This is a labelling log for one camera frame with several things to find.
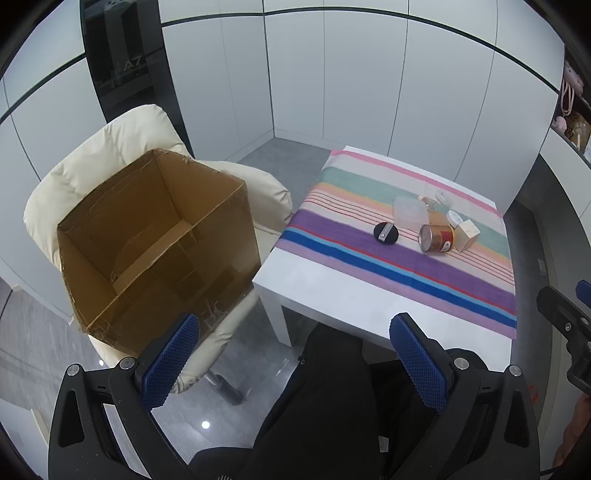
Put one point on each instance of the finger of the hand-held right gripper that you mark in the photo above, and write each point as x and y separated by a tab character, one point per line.
556	307
584	290

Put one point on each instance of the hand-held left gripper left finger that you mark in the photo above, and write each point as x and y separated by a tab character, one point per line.
171	360

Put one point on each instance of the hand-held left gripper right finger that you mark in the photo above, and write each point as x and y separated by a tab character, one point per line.
418	364

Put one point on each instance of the small beige box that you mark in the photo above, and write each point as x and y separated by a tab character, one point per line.
467	235

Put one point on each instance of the red metal can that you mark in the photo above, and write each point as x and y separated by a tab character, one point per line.
438	237

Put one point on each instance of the white round compact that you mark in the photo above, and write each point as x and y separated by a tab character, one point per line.
455	218

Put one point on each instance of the brown cardboard box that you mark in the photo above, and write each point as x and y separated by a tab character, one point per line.
138	221

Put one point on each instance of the clear plastic container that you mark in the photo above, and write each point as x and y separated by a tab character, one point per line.
408	212

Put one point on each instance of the clear dome lid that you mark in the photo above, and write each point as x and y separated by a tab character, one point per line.
444	198

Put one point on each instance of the small clear bottle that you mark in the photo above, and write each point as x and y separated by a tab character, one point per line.
427	204

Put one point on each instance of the person's right forearm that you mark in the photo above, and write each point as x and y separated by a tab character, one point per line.
577	429

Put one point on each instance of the striped colourful cloth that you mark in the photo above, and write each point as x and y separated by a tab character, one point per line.
369	267

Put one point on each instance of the white table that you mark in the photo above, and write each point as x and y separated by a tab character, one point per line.
314	286

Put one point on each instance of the white counter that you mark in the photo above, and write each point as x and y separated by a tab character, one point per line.
563	154

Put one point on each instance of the brown patterned bag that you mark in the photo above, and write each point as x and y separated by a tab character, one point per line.
577	129

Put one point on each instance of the pink plush toy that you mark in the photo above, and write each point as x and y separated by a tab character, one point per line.
560	123

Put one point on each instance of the pink handbag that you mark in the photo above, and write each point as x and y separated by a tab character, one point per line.
571	85

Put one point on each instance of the cream padded chair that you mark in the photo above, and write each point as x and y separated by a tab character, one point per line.
115	138

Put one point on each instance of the black glass panel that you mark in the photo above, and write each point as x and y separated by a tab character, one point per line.
124	60

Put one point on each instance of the wall socket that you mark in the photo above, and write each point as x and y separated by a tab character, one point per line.
543	268

